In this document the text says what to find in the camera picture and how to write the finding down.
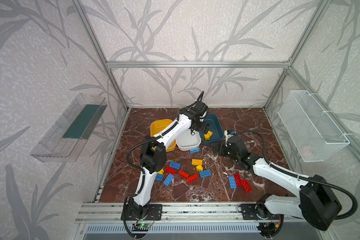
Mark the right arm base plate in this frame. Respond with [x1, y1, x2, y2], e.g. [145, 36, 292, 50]
[237, 204, 281, 222]

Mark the green circuit board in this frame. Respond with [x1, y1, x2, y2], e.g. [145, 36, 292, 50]
[132, 223, 151, 232]

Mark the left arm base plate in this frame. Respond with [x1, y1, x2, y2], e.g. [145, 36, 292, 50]
[121, 204, 163, 221]

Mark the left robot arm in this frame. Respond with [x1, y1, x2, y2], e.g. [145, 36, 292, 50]
[123, 100, 209, 220]

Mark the red brick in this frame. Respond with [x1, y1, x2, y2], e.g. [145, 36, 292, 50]
[178, 170, 190, 179]
[242, 180, 252, 193]
[234, 174, 243, 187]
[164, 166, 177, 175]
[187, 174, 198, 184]

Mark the red brick right upper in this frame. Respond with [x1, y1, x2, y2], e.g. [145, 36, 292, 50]
[234, 174, 243, 187]

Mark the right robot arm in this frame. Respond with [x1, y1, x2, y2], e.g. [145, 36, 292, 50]
[213, 135, 358, 231]

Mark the yellow plastic bin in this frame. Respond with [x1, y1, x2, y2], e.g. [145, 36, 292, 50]
[150, 119, 177, 153]

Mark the yellow long brick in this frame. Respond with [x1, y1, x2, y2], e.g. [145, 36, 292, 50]
[192, 159, 203, 166]

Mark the white wire mesh basket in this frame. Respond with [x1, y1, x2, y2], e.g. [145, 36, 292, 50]
[278, 90, 350, 163]

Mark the red brick right lower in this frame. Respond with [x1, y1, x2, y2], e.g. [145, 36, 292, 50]
[242, 180, 252, 193]

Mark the red brick lower middle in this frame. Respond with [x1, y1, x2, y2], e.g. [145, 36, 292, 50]
[187, 174, 198, 184]

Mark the aluminium front rail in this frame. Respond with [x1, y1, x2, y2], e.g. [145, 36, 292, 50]
[74, 201, 329, 224]

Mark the white plastic bin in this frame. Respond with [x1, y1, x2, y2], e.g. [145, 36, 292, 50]
[176, 129, 202, 152]

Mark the blue brick group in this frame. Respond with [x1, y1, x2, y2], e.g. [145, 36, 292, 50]
[229, 176, 237, 189]

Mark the red brick upper left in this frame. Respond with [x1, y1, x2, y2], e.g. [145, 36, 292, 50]
[164, 166, 177, 175]

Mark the blue brick by white bin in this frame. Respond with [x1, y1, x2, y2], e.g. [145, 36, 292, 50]
[190, 148, 200, 154]

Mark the right base wiring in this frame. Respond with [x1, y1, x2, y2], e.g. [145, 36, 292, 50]
[257, 220, 284, 239]

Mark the clear plastic wall tray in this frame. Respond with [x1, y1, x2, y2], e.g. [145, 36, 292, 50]
[30, 94, 108, 163]

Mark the teal plastic bin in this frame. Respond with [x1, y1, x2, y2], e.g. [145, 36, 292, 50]
[200, 113, 224, 145]

